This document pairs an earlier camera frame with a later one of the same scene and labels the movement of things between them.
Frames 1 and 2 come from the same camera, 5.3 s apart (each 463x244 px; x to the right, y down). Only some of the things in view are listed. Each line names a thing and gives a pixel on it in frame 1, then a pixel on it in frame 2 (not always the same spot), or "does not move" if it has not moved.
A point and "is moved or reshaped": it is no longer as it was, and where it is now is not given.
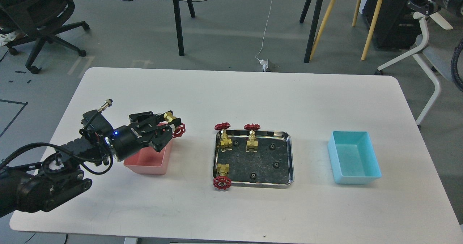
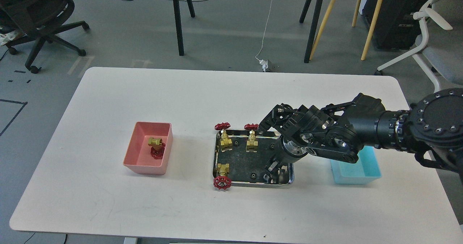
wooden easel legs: [331, 3] does not move
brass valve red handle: [179, 131] is moved or reshaped
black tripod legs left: [176, 0] does not move
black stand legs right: [320, 0] does not move
